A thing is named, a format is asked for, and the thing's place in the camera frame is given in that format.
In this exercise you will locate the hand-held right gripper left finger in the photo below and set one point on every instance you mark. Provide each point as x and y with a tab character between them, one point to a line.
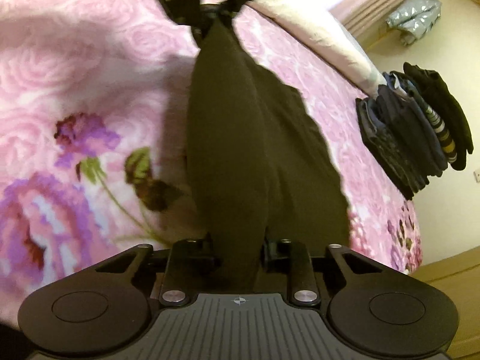
202	255

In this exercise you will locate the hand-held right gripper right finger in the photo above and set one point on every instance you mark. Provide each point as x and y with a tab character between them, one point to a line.
270	255

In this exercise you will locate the black garment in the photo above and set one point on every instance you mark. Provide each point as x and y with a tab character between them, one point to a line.
240	138

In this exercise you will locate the stack of folded dark clothes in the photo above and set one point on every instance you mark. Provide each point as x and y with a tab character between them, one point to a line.
405	138

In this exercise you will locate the pink ribbed frame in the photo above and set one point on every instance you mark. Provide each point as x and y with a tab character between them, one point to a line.
378	3

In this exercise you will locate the pink floral blanket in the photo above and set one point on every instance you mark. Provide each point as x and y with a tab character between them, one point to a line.
93	63

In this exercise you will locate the white quilted duvet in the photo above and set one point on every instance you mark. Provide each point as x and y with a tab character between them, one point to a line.
318	33

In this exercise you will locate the silver grey plastic bag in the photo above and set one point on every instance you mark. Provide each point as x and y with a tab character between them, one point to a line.
412	13

